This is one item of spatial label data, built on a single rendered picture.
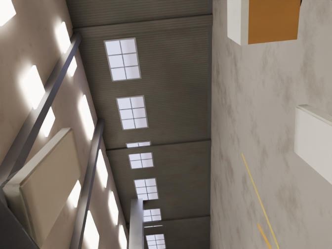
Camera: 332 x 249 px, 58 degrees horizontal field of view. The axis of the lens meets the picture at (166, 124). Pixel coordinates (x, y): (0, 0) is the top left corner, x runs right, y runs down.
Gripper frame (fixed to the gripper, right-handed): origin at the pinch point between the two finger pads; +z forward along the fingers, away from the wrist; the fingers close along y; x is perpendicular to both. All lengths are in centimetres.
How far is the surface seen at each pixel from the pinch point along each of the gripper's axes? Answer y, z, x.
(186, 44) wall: 81, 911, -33
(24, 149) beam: -220, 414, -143
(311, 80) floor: 158, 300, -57
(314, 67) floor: 158, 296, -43
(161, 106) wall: -14, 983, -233
